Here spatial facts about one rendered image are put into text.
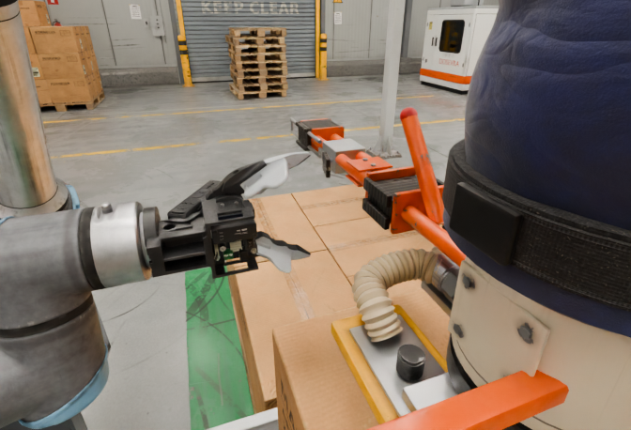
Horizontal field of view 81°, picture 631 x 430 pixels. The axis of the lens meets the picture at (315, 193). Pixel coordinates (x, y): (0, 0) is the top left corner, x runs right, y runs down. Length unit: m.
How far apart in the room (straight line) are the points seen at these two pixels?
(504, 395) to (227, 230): 0.28
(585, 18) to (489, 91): 0.06
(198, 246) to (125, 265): 0.07
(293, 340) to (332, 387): 0.11
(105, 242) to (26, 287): 0.08
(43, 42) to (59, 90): 0.76
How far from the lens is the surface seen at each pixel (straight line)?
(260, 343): 1.21
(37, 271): 0.44
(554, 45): 0.23
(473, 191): 0.25
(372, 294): 0.44
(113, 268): 0.43
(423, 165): 0.48
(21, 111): 0.84
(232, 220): 0.40
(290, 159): 0.45
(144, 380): 1.96
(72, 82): 7.78
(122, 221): 0.43
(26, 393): 0.50
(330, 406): 0.58
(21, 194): 0.97
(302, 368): 0.62
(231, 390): 1.81
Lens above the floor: 1.43
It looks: 25 degrees down
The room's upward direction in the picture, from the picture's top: straight up
